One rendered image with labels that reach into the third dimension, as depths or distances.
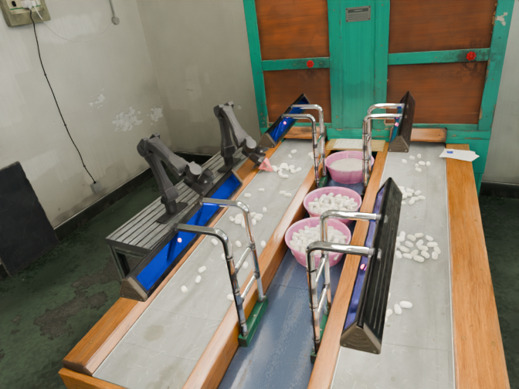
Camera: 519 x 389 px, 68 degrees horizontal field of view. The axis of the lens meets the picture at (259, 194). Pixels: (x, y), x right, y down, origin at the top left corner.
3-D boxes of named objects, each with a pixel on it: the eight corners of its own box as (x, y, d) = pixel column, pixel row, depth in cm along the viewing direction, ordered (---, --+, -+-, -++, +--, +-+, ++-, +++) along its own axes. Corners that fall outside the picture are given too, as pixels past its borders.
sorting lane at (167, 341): (93, 380, 116) (91, 376, 115) (283, 144, 259) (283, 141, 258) (178, 409, 105) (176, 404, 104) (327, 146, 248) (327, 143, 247)
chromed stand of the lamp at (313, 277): (310, 363, 117) (300, 245, 95) (325, 315, 133) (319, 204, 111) (375, 380, 110) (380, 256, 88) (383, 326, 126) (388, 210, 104)
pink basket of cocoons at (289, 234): (278, 268, 157) (276, 250, 152) (296, 231, 178) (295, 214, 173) (344, 279, 147) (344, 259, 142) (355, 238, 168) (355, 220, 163)
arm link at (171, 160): (192, 164, 181) (152, 126, 191) (177, 170, 176) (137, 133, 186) (189, 181, 190) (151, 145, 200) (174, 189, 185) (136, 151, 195)
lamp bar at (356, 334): (338, 347, 78) (337, 322, 74) (376, 195, 127) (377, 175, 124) (380, 356, 75) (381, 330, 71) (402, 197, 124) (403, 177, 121)
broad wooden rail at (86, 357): (80, 397, 127) (59, 360, 118) (269, 163, 271) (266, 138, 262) (108, 407, 123) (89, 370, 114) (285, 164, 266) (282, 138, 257)
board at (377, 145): (325, 150, 233) (325, 147, 232) (330, 140, 244) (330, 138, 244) (382, 151, 220) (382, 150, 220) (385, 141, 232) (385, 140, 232)
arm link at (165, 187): (180, 197, 201) (154, 138, 193) (170, 202, 197) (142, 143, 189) (174, 197, 206) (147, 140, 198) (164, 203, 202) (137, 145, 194)
